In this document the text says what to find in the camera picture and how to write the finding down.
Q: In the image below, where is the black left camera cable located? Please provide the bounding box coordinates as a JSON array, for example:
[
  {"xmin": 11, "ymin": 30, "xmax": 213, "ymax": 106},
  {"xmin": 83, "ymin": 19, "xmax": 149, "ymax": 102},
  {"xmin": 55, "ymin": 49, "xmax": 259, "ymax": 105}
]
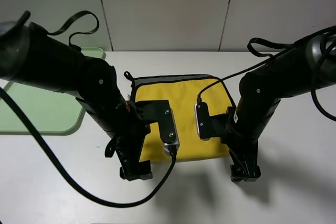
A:
[{"xmin": 0, "ymin": 86, "xmax": 179, "ymax": 208}]

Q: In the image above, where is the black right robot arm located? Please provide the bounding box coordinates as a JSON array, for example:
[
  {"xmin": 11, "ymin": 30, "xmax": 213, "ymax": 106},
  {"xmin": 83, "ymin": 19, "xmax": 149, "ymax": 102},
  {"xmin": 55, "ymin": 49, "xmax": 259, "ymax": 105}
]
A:
[{"xmin": 225, "ymin": 26, "xmax": 335, "ymax": 182}]

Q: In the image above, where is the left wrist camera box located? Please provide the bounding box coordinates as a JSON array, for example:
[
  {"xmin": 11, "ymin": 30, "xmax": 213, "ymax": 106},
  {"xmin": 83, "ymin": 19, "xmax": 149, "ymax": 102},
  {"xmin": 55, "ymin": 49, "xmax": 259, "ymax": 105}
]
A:
[{"xmin": 134, "ymin": 100, "xmax": 180, "ymax": 159}]

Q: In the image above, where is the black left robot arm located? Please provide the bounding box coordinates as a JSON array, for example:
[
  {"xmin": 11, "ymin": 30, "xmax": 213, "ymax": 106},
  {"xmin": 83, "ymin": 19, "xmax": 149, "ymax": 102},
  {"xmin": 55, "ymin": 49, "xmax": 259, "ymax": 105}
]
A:
[{"xmin": 1, "ymin": 12, "xmax": 152, "ymax": 181}]

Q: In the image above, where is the black camera cable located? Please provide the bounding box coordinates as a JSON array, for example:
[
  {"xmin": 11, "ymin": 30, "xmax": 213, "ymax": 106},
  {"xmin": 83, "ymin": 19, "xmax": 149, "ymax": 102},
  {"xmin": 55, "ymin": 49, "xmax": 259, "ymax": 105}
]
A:
[
  {"xmin": 196, "ymin": 25, "xmax": 336, "ymax": 121},
  {"xmin": 0, "ymin": 86, "xmax": 179, "ymax": 208}
]

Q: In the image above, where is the black right camera cable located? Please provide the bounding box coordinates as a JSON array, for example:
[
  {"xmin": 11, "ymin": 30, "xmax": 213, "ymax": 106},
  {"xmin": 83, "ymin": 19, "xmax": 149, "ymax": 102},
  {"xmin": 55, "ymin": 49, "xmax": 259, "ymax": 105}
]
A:
[{"xmin": 196, "ymin": 25, "xmax": 336, "ymax": 121}]

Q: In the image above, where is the yellow towel with black trim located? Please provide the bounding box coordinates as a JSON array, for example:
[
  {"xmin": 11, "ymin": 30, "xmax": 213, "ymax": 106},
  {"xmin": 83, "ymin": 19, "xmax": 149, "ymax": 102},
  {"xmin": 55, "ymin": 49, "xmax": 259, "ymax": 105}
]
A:
[{"xmin": 124, "ymin": 71, "xmax": 235, "ymax": 161}]

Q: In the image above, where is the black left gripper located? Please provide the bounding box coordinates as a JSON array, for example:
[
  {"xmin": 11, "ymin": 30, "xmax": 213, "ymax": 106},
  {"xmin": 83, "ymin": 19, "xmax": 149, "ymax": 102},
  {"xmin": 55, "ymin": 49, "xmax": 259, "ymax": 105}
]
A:
[{"xmin": 76, "ymin": 95, "xmax": 153, "ymax": 182}]

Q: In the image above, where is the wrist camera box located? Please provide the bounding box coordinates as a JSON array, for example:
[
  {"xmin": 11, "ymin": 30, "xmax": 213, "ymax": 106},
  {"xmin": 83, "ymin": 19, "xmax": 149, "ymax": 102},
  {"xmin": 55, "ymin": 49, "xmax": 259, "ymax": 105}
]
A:
[
  {"xmin": 134, "ymin": 100, "xmax": 180, "ymax": 159},
  {"xmin": 193, "ymin": 102, "xmax": 234, "ymax": 141}
]

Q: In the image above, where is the light green plastic tray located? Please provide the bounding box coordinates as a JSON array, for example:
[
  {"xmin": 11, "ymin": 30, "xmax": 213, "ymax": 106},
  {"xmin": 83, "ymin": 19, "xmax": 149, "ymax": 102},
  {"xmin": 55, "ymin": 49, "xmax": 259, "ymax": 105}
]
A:
[{"xmin": 1, "ymin": 47, "xmax": 105, "ymax": 135}]

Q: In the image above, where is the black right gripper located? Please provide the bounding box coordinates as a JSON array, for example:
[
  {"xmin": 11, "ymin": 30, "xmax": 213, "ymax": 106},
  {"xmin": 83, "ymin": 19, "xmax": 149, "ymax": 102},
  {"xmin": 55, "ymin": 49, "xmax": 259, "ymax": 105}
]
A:
[{"xmin": 222, "ymin": 98, "xmax": 262, "ymax": 183}]

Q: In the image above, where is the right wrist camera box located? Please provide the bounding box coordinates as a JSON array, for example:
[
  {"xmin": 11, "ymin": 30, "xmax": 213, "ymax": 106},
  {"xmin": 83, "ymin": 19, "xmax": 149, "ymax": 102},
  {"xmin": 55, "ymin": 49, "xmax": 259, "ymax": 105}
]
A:
[{"xmin": 193, "ymin": 102, "xmax": 234, "ymax": 141}]

